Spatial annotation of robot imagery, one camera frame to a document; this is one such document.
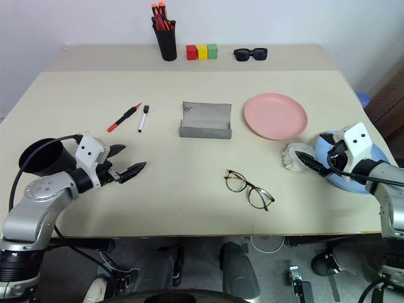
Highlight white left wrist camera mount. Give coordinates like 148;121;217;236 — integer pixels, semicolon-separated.
74;134;111;187

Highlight black floor cable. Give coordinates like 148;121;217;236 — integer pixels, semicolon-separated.
52;226;133;276

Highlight white shoe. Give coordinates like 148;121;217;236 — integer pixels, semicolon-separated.
83;277;109;303

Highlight tortoiseshell eyeglasses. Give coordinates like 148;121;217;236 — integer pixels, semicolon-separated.
224;169;276;213

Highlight blue water jug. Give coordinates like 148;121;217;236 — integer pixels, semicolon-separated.
356;91;371;110

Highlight black sunglasses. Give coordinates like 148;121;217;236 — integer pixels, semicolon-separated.
233;47;270;63

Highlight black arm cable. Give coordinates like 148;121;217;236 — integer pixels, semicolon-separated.
8;134;83;213
327;150;404;187

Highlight orange-capped red black pen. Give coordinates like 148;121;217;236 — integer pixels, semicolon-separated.
157;1;169;31
151;3;161;31

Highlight white marker with black cap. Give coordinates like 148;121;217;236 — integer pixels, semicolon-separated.
136;105;151;134

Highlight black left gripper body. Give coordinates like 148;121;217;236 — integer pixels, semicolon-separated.
95;159;123;188

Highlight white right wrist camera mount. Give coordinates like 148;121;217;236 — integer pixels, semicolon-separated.
335;122;377;177

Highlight dark rounded leg shape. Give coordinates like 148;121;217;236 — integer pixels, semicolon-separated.
219;242;261;300
138;245;185;288

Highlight white cable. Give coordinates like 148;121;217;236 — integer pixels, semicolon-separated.
250;235;285;254

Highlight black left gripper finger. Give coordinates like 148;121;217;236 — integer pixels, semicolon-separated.
118;161;148;185
108;144;127;159

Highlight empty black cup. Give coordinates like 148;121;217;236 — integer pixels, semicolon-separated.
18;138;78;178

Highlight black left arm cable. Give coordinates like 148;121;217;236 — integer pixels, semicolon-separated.
8;134;83;213

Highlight brown wooden cabinet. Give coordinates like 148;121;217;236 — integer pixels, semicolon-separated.
364;58;404;145

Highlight crumpled white tissue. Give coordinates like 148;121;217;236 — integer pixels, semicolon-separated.
280;142;317;173

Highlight open grey glasses case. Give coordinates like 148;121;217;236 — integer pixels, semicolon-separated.
179;101;234;140

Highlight black table frame bar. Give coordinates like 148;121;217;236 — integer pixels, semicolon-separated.
46;238;116;254

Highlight tall black pen holder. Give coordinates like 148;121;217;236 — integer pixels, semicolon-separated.
152;19;178;62

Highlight red and black pen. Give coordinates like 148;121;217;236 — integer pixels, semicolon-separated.
106;102;142;133

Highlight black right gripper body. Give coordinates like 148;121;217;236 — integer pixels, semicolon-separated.
326;140;348;173

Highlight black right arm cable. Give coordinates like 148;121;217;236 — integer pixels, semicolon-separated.
327;150;404;187

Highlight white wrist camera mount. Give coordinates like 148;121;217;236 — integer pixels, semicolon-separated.
74;134;111;187
335;122;377;177

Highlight metal bracket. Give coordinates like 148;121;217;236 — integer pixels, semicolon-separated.
288;264;314;303

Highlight light blue plate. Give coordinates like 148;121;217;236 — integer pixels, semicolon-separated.
313;129;399;195

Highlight pink plate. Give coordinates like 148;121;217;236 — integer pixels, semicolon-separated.
243;92;309;141

